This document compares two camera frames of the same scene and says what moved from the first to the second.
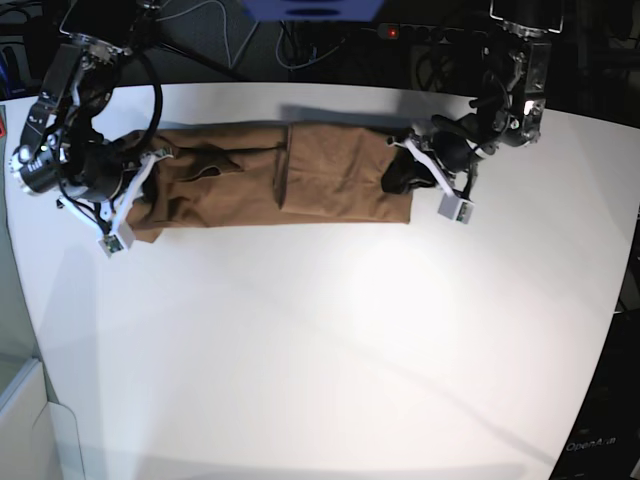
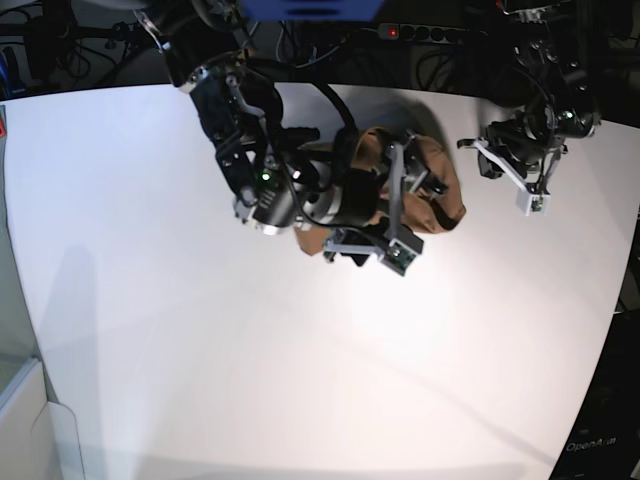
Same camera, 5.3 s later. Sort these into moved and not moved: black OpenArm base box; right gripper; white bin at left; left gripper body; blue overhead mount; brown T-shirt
Moved: left gripper body; brown T-shirt; right gripper
Not moved: blue overhead mount; black OpenArm base box; white bin at left
